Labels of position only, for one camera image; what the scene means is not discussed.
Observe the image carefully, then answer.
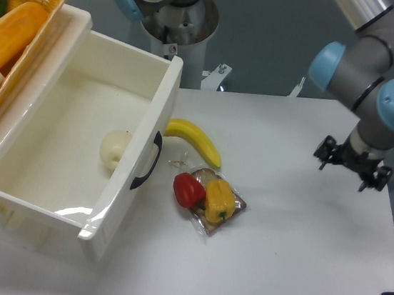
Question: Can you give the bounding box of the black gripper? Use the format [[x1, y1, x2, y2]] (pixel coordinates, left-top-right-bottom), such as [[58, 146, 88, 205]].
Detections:
[[313, 135, 393, 192]]

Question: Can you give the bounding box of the white top drawer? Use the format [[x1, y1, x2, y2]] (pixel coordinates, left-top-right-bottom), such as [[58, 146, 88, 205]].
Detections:
[[0, 0, 190, 271]]

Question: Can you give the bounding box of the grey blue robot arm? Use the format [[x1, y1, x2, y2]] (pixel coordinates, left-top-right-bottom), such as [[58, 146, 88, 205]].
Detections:
[[308, 0, 394, 191]]

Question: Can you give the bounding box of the white drawer cabinet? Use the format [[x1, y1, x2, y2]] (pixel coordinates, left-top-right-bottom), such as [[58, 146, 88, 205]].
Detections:
[[0, 5, 93, 249]]

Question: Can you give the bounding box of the yellow bell pepper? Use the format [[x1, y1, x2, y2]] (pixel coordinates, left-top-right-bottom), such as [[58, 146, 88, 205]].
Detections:
[[204, 179, 236, 224]]

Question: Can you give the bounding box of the bagged brown bread slice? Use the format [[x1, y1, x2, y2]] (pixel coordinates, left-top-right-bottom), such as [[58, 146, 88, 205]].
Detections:
[[167, 154, 249, 238]]

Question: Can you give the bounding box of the red bell pepper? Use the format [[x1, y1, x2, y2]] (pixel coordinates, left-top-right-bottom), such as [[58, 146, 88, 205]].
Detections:
[[173, 172, 206, 209]]

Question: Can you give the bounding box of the yellow banana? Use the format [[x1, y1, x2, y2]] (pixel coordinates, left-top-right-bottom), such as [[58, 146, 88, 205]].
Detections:
[[164, 118, 222, 169]]

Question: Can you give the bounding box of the black drawer handle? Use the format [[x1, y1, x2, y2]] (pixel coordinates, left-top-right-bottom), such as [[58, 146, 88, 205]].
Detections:
[[130, 131, 163, 191]]

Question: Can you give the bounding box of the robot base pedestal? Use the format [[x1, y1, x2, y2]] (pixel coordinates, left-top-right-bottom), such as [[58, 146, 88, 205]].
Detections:
[[114, 0, 232, 91]]

